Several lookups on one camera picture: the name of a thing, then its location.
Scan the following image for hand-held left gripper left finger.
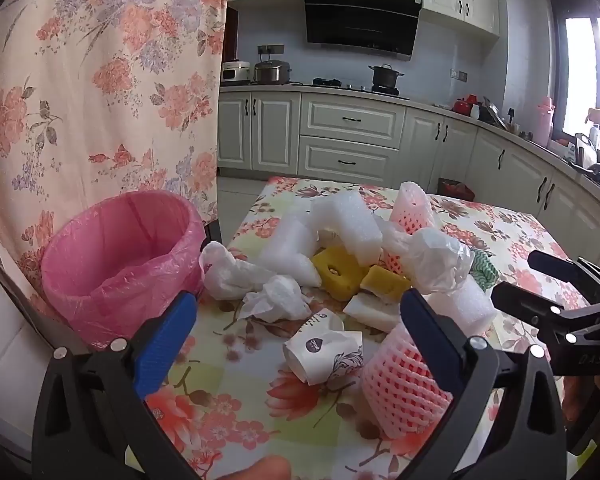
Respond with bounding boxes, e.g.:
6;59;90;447
32;290;201;480

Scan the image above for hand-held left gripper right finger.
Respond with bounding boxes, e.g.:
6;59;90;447
399;287;567;480

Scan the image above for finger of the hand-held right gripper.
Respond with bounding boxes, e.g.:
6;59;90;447
527;249;600;302
490;281;582;344

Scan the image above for white paper packet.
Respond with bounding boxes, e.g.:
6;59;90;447
342;294;404;334

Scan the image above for pink bag-lined trash bin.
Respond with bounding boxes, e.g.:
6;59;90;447
40;191;207;352

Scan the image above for white tissue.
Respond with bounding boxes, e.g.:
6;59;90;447
199;241;277;302
239;275;315;322

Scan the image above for yellow sponge with hole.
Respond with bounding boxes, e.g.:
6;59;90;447
311;246;377;302

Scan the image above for person's right hand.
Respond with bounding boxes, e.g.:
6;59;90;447
562;375;600;426

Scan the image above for person's left hand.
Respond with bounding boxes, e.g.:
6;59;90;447
214;455;294;480

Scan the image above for white foam roll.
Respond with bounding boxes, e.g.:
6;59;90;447
424;280;499;339

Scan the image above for green striped cloth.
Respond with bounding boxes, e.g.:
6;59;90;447
467;249;502;292

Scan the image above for white plastic bag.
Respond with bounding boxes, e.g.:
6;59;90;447
379;219;475;295

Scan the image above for crushed paper cup dark logo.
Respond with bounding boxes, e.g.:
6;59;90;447
283;309;365;387

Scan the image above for tall pink foam fruit net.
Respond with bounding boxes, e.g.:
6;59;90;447
389;182;437;235

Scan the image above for pink thermos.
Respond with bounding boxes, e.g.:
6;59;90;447
533;96;556;149

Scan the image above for large white foam sheet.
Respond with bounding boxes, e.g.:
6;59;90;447
309;194;384;267

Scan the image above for white foam piece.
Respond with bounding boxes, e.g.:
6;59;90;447
259;209;322;287

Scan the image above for white appliance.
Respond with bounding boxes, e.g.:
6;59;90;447
0;245;48;463

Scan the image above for kitchen window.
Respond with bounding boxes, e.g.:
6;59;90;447
551;0;600;161

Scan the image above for white lower kitchen cabinets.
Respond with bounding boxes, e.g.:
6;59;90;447
217;91;600;281

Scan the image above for black cooking pot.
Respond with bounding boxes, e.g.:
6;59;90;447
368;64;405;92

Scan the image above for floral curtain cloth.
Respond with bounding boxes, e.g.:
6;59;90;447
0;0;234;322

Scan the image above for black gas stove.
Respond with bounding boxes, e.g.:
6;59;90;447
312;77;411;100

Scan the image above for silver rice cooker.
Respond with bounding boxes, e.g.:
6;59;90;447
253;59;292;85

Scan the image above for dark red door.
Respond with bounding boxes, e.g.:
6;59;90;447
227;7;240;64

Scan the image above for black range hood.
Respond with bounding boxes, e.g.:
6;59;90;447
302;0;424;62

